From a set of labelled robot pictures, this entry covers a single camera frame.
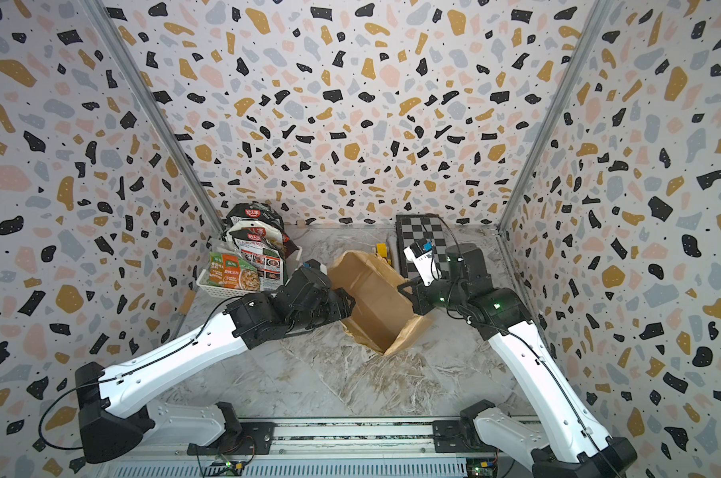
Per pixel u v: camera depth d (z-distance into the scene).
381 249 1.07
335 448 0.73
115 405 0.38
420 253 0.59
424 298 0.59
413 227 1.17
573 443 0.37
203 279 0.97
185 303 1.02
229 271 0.95
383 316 0.93
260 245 0.90
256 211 0.95
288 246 0.99
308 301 0.53
